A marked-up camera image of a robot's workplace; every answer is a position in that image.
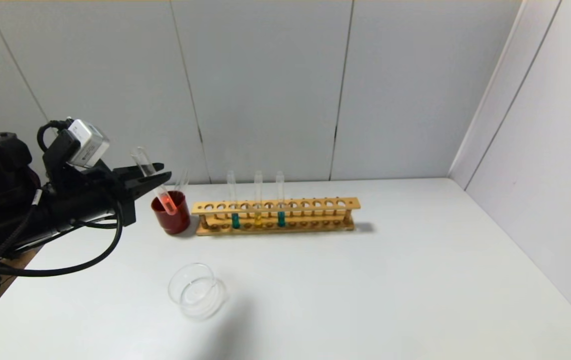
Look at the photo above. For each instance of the clear glass dish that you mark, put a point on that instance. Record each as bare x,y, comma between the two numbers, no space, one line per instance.
195,305

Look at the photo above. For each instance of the empty glass test tube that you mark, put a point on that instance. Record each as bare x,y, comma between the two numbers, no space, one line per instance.
184,181

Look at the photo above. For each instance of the test tube with red pigment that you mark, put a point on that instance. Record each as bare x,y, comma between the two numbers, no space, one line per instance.
168,202

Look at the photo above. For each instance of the dark red cup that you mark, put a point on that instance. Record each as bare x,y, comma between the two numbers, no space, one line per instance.
179,226

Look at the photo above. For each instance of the wooden test tube rack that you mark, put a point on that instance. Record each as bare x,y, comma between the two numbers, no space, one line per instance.
196,209

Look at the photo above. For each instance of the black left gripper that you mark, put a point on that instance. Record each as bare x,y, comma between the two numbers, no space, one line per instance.
124,196

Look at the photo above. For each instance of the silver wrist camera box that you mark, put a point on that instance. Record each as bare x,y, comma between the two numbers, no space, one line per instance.
88,142

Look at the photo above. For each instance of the test tube with green pigment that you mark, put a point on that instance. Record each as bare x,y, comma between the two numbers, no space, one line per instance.
281,219

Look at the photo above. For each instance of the test tube with yellow pigment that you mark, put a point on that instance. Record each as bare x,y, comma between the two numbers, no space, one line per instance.
258,220

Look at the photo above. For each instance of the test tube with blue pigment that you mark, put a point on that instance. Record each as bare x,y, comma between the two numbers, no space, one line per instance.
235,221

